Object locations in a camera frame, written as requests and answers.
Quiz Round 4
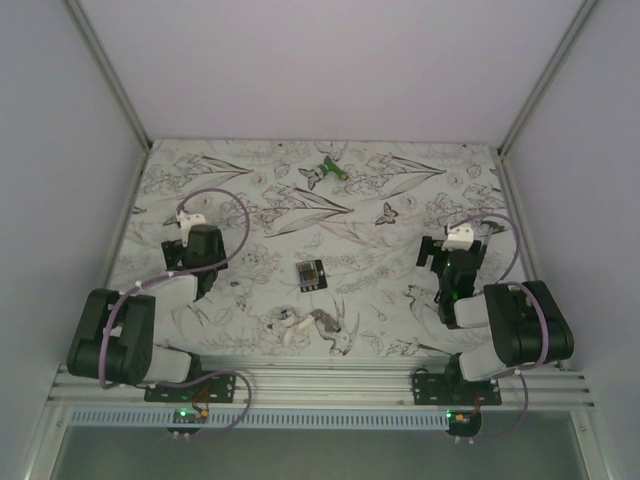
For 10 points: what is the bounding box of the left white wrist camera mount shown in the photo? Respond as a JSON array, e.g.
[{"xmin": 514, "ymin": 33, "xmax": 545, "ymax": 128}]
[{"xmin": 176, "ymin": 211, "xmax": 206, "ymax": 247}]

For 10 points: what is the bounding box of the left aluminium corner post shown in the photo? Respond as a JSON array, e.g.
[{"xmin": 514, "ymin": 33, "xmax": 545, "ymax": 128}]
[{"xmin": 61, "ymin": 0, "xmax": 153, "ymax": 151}]

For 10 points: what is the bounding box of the clear plastic fuse box cover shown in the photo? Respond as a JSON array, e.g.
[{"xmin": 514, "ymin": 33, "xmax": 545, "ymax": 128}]
[{"xmin": 296, "ymin": 260, "xmax": 319, "ymax": 287}]

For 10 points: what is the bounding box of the aluminium corner post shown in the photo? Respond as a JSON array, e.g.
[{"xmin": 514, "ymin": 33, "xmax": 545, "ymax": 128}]
[
  {"xmin": 61, "ymin": 0, "xmax": 153, "ymax": 151},
  {"xmin": 496, "ymin": 0, "xmax": 600, "ymax": 156}
]

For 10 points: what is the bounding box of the left small circuit board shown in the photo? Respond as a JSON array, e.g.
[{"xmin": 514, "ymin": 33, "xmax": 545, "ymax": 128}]
[{"xmin": 172, "ymin": 408, "xmax": 209, "ymax": 425}]

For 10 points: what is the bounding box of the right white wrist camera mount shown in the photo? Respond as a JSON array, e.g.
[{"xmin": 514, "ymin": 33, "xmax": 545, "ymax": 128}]
[{"xmin": 441, "ymin": 223, "xmax": 475, "ymax": 251}]

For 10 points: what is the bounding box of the right aluminium corner post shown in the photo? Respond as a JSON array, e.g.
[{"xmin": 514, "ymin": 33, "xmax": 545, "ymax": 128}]
[{"xmin": 496, "ymin": 0, "xmax": 600, "ymax": 156}]

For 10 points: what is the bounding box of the small circuit board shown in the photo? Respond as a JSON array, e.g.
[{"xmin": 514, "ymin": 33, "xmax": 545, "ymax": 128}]
[
  {"xmin": 446, "ymin": 410, "xmax": 481, "ymax": 427},
  {"xmin": 172, "ymin": 408, "xmax": 209, "ymax": 425}
]

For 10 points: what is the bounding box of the perforated grey cable duct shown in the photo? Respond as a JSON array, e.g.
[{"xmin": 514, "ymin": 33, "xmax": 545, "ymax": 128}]
[{"xmin": 69, "ymin": 407, "xmax": 449, "ymax": 431}]

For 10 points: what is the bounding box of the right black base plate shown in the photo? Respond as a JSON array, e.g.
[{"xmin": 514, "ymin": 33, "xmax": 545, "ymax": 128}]
[{"xmin": 410, "ymin": 368, "xmax": 502, "ymax": 407}]

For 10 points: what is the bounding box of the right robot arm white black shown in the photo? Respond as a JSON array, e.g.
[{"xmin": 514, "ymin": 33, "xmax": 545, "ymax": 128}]
[{"xmin": 416, "ymin": 234, "xmax": 575, "ymax": 405}]

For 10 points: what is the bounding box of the green spray nozzle toy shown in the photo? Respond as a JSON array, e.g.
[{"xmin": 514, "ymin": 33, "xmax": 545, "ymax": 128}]
[{"xmin": 311, "ymin": 156, "xmax": 349, "ymax": 181}]

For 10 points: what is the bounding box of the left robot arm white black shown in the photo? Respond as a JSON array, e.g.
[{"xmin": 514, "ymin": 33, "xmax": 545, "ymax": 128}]
[{"xmin": 66, "ymin": 224, "xmax": 228, "ymax": 402}]

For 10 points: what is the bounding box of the floral printed table mat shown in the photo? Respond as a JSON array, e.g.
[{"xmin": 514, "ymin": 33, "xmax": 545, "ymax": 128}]
[{"xmin": 109, "ymin": 139, "xmax": 526, "ymax": 358}]

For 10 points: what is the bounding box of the small grey hammer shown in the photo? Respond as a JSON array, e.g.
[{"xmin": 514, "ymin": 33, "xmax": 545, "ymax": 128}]
[{"xmin": 480, "ymin": 220, "xmax": 504, "ymax": 249}]

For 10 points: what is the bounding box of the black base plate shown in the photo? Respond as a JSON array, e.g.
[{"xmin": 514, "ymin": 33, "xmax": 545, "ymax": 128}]
[
  {"xmin": 410, "ymin": 368, "xmax": 502, "ymax": 407},
  {"xmin": 144, "ymin": 372, "xmax": 236, "ymax": 404}
]

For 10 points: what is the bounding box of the grey metal bracket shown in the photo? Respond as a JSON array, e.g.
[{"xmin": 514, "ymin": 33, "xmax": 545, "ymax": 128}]
[{"xmin": 310, "ymin": 309, "xmax": 342, "ymax": 339}]

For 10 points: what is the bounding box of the right small circuit board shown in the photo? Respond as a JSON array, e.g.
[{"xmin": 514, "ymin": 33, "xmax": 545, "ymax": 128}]
[{"xmin": 446, "ymin": 410, "xmax": 481, "ymax": 427}]

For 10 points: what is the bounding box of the white pipe fitting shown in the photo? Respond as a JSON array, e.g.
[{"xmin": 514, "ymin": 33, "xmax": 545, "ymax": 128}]
[{"xmin": 273, "ymin": 306, "xmax": 315, "ymax": 347}]

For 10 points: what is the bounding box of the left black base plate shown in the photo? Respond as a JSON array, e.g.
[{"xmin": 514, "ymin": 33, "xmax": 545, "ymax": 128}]
[{"xmin": 144, "ymin": 372, "xmax": 236, "ymax": 404}]

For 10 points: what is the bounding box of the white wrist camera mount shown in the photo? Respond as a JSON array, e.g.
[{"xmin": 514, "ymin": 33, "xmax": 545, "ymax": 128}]
[
  {"xmin": 441, "ymin": 223, "xmax": 475, "ymax": 251},
  {"xmin": 176, "ymin": 211, "xmax": 206, "ymax": 247}
]

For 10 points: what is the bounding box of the black fuse box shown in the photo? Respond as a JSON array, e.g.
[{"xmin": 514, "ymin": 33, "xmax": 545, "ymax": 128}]
[{"xmin": 296, "ymin": 259, "xmax": 328, "ymax": 293}]

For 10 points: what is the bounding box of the aluminium rail frame front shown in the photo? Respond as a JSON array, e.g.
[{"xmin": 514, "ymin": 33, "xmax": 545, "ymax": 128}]
[{"xmin": 47, "ymin": 356, "xmax": 595, "ymax": 411}]

